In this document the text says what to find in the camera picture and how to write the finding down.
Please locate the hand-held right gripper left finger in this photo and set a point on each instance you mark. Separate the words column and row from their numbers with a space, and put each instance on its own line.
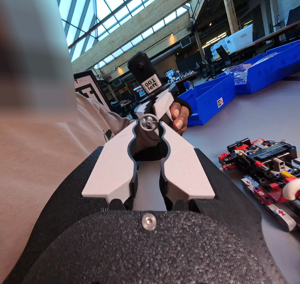
column 110, row 171

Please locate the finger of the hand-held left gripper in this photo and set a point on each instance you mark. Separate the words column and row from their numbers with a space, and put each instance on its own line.
column 143, row 108
column 164, row 103

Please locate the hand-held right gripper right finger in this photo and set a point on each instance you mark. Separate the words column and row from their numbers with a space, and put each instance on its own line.
column 187, row 171

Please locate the grey lego steering wheel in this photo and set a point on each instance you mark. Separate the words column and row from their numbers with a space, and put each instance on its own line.
column 149, row 129

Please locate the lego car chassis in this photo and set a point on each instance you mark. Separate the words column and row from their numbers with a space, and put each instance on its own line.
column 269, row 157

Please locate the red lego seat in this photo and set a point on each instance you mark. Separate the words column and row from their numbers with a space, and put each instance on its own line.
column 280, row 196

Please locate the person's left hand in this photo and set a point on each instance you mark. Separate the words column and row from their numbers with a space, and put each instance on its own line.
column 180, row 122

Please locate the black and white sign board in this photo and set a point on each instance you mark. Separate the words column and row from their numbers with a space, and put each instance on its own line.
column 91, row 89

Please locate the black office chair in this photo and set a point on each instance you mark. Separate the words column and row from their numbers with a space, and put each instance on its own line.
column 223, row 54

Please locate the clear plastic wrap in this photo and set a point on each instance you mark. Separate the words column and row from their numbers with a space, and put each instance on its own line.
column 236, row 74

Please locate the white storage box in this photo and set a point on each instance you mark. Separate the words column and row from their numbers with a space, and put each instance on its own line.
column 239, row 39

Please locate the large blue plastic bin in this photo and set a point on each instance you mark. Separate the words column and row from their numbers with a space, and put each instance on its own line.
column 269, row 70

